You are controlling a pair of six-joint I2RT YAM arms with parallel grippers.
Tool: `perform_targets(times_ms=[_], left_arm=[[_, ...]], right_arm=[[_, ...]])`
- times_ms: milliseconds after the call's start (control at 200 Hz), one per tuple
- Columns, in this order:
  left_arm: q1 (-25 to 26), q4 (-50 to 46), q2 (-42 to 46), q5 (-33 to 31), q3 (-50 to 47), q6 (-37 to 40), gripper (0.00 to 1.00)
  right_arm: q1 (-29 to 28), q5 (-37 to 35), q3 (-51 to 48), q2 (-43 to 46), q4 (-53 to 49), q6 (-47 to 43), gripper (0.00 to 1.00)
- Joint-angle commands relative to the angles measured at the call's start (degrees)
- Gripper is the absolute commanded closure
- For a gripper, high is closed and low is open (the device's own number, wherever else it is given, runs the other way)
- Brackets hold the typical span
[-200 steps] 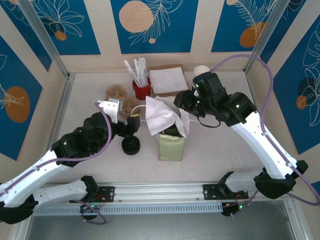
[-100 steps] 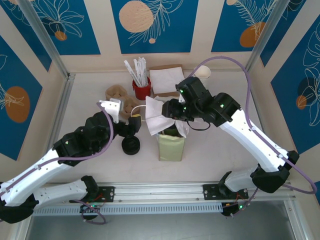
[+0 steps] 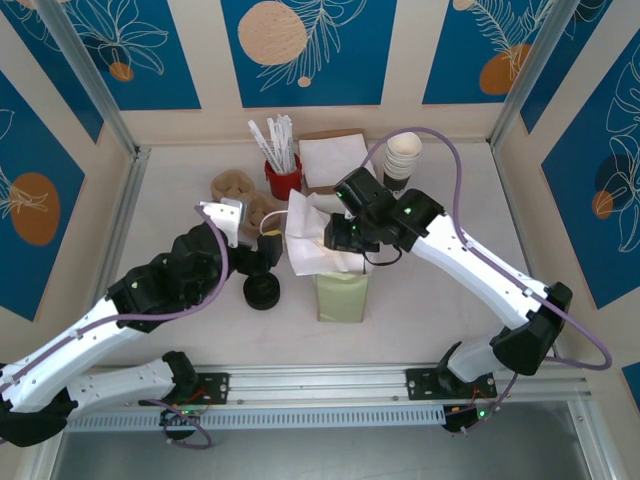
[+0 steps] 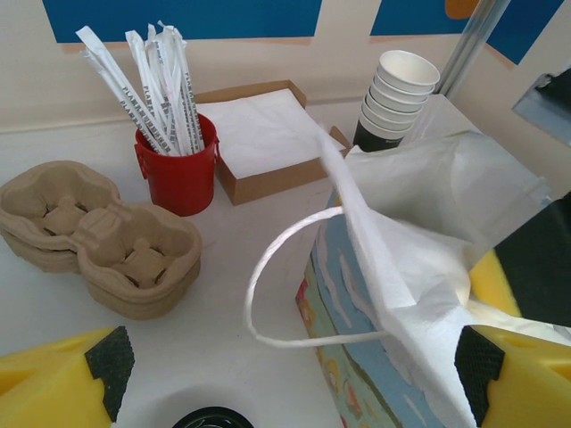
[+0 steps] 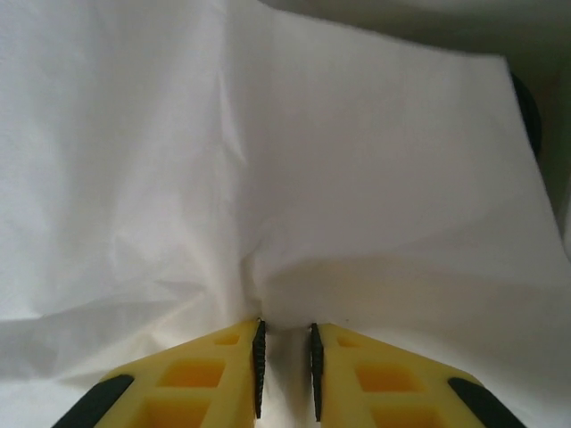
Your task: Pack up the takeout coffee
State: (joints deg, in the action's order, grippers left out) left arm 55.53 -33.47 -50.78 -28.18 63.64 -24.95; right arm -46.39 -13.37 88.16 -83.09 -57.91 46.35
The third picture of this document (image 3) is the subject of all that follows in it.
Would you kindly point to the stack of paper cups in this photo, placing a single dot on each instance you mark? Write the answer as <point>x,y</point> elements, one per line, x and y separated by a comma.
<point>405,143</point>

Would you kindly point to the white paper napkin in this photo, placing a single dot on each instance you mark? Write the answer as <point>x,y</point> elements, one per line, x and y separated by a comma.
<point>305,235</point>

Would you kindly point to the brown cardboard cup carrier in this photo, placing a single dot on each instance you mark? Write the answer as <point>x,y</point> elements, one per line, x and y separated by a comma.
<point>227,187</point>
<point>219,202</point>

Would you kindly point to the red stirrer holder cup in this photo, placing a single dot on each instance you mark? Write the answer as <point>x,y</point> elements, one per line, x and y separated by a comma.
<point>285,182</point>

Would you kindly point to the black plastic cup lid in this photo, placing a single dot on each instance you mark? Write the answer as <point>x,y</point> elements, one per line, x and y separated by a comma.
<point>261,290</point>
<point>261,307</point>

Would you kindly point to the white paper bag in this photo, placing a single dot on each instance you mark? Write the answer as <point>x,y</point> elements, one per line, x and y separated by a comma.
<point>340,300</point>

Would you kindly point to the aluminium frame post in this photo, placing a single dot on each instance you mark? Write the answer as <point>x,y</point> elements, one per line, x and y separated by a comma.
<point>85,75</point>
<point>540,75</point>

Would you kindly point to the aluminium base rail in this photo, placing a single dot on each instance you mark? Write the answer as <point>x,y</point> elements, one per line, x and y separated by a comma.
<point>320,385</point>

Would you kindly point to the white napkin stack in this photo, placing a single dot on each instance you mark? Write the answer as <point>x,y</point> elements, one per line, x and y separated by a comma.
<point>332,157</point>

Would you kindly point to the aluminium side frame rail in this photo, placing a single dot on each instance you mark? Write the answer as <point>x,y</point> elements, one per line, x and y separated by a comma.
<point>520,240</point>
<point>122,220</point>

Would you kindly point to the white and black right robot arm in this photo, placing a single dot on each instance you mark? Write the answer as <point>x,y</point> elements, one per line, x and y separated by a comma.
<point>480,270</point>

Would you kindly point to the brown cardboard napkin box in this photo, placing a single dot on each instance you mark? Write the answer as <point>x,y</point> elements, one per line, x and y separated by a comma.
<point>325,133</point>

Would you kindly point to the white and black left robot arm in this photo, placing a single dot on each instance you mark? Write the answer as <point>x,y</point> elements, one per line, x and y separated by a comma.
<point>70,345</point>

